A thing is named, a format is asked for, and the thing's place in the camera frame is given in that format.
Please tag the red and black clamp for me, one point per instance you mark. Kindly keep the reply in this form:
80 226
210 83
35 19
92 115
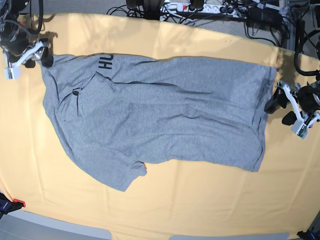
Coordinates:
7 206

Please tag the white power strip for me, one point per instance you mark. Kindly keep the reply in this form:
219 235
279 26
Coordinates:
184 10

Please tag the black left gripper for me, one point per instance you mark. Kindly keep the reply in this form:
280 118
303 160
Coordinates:
308 98

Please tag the grey t-shirt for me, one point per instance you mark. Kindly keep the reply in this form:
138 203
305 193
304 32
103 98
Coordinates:
115 113

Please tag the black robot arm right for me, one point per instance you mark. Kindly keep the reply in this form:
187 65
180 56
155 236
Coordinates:
10 27

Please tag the black power adapter box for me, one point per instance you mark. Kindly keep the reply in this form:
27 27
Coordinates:
265 17

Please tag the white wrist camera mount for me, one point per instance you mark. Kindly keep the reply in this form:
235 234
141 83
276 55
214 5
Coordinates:
12 70
304 121

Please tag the black clamp right corner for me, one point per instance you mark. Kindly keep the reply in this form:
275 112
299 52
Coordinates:
313 233

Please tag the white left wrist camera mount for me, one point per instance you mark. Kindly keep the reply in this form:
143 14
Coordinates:
304 121

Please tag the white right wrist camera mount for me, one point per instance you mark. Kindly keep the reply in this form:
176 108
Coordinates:
12 70

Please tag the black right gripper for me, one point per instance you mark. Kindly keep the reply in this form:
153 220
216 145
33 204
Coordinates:
18 45

